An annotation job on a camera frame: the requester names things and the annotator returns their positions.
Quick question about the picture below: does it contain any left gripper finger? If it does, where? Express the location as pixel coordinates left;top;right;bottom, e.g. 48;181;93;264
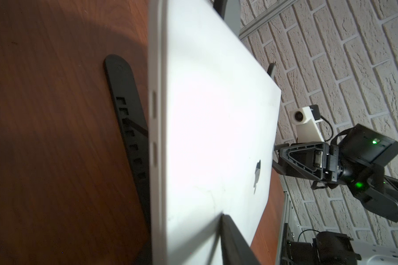
220;214;260;265

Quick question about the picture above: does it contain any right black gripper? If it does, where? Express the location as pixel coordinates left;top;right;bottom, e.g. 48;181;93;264
273;142;338;190

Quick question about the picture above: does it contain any silver laptop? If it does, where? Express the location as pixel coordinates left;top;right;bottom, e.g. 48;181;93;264
147;0;283;265

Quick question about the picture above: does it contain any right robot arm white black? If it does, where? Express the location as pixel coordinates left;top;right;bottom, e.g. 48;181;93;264
273;124;398;265

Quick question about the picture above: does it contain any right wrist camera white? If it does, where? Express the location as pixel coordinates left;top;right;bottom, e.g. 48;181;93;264
289;105;324;144

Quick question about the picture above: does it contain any aluminium mounting rail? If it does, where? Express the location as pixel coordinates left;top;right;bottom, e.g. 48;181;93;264
275;192;309;265

